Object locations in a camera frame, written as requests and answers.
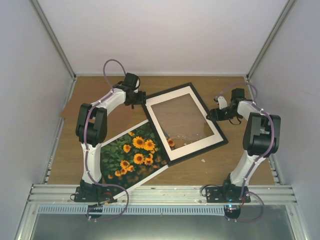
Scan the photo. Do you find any white photo mat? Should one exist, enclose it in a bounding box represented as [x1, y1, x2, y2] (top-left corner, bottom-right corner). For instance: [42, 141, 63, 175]
[144, 85, 225, 163]

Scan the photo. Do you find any clear acrylic sheet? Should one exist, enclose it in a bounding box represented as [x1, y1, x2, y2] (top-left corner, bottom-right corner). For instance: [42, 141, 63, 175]
[151, 94, 215, 151]

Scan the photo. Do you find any black picture frame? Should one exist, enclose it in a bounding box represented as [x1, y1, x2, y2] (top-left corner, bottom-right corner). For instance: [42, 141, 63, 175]
[141, 81, 229, 167]

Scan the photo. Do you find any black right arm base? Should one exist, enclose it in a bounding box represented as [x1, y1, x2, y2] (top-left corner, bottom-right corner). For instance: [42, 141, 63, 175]
[200, 185, 251, 204]

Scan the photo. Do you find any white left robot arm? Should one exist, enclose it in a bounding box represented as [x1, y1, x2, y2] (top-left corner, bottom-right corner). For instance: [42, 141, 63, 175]
[75, 73, 146, 202]

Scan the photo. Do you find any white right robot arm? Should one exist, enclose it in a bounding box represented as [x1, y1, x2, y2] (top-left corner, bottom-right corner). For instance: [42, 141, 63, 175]
[206, 88, 281, 203]

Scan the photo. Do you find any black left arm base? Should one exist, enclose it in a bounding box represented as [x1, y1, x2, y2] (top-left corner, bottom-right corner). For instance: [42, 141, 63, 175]
[70, 184, 117, 204]

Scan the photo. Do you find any brown backing board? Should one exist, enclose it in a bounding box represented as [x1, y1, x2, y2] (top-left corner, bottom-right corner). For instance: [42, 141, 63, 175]
[59, 78, 143, 136]

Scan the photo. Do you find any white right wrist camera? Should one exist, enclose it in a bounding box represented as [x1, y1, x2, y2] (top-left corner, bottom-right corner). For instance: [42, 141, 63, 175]
[215, 95, 228, 110]

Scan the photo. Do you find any aluminium enclosure frame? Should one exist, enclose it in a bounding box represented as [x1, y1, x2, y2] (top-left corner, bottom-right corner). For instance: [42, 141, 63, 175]
[14, 0, 320, 240]

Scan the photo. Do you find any grey slotted cable duct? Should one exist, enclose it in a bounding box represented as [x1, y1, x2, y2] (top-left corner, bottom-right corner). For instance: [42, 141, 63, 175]
[38, 204, 225, 216]

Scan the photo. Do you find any aluminium mounting rail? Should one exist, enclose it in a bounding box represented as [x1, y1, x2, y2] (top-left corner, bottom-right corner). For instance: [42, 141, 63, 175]
[27, 184, 297, 205]

